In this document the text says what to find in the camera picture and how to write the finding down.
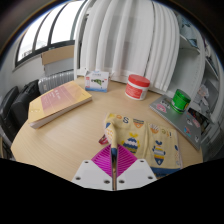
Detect white shelf unit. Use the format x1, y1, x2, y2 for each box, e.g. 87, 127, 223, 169
175, 12, 224, 143

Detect white radiator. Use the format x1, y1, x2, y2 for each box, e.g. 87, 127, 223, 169
37, 69, 76, 95

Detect orange yellow paperback book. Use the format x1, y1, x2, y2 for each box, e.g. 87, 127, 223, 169
27, 80, 93, 130

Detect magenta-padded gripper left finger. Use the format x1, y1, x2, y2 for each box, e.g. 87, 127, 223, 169
71, 144, 115, 191

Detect grey laptop with stickers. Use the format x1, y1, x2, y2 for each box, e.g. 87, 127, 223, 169
148, 94, 205, 151

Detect white curtain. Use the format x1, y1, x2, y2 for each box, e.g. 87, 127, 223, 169
74, 0, 181, 93

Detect arched window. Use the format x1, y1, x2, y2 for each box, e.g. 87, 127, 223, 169
14, 0, 85, 72

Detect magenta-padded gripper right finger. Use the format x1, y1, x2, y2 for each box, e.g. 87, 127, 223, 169
115, 144, 158, 191

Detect small white printed box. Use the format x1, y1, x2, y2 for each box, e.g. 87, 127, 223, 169
84, 70, 110, 94

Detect yellow fish print towel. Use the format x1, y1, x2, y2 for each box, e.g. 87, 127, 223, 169
98, 112, 184, 178

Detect white tub with red lid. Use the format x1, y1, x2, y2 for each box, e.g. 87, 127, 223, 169
124, 74, 151, 101

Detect brown cardboard box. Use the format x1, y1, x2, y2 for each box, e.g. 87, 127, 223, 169
41, 44, 75, 66

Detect green round tin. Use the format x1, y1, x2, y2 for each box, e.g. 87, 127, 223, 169
169, 88, 193, 115

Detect black chair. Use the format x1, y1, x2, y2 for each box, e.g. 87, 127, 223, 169
0, 79, 42, 143

